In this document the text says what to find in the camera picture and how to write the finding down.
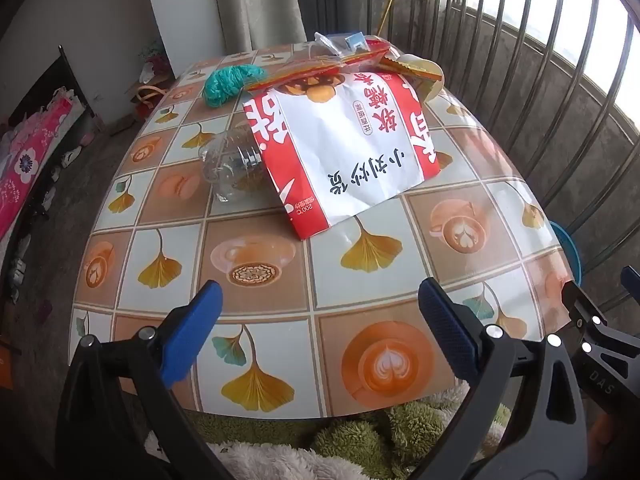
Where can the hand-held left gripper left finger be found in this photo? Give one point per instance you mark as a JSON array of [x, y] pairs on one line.
[[195, 330]]

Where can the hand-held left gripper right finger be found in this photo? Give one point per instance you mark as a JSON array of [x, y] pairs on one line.
[[450, 332]]

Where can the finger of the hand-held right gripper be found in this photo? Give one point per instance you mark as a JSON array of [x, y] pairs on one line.
[[631, 282], [600, 360]]

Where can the blue plastic basket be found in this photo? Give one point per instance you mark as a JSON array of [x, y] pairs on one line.
[[572, 255]]

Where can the clear plastic bottle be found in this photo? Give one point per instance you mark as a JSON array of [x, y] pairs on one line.
[[230, 170]]

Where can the red white paper bag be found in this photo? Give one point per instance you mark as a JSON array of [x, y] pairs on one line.
[[340, 160]]

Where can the coffee leaf patterned tablecloth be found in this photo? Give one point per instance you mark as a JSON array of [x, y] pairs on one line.
[[250, 270]]

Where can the green fuzzy blanket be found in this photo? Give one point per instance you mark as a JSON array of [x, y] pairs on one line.
[[410, 430]]

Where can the white fuzzy cloth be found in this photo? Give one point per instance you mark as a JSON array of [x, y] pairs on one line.
[[260, 460]]

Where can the pink floral blanket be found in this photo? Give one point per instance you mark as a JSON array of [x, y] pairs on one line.
[[30, 165]]

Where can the teal yarn ball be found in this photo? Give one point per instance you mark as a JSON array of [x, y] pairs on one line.
[[225, 85]]

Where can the metal balcony railing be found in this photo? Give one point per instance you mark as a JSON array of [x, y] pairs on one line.
[[500, 60]]

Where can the yellow paper bowl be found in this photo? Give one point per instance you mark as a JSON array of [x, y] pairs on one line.
[[425, 67]]

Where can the orange sachet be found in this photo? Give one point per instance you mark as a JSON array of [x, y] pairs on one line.
[[397, 64]]

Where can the clear striped snack packet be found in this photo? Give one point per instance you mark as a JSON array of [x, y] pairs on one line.
[[320, 67]]

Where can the clear plastic packet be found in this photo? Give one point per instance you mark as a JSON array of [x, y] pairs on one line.
[[340, 42]]

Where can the grey curtain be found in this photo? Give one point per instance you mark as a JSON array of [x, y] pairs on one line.
[[260, 5]]

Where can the black suitcase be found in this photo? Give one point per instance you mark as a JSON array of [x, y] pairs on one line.
[[327, 5]]

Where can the black bed frame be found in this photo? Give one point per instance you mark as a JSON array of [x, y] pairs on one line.
[[70, 72]]

